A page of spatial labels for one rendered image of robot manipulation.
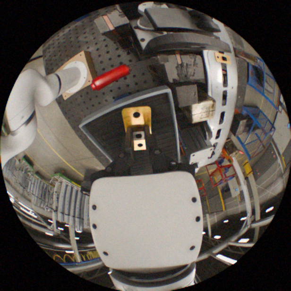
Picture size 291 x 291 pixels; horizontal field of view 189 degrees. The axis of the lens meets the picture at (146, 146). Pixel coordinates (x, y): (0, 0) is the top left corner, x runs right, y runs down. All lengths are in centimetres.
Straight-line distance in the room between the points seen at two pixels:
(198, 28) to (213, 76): 24
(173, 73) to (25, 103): 34
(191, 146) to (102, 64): 59
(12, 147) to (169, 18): 37
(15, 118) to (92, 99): 53
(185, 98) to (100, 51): 52
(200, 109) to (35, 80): 43
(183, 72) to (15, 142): 43
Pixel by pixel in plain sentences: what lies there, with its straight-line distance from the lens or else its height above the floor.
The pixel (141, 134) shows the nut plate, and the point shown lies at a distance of 15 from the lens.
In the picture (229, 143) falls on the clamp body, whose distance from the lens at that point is 79.
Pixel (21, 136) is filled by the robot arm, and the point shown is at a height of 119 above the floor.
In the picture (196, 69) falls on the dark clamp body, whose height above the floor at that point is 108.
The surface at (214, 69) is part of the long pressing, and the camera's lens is 37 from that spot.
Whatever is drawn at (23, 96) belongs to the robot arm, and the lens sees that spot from 28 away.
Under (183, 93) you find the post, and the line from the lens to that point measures 21.
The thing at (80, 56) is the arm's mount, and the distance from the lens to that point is 58.
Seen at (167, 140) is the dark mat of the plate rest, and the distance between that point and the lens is 18.
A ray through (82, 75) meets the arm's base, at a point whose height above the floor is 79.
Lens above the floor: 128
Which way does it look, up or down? 41 degrees down
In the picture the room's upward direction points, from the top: 173 degrees clockwise
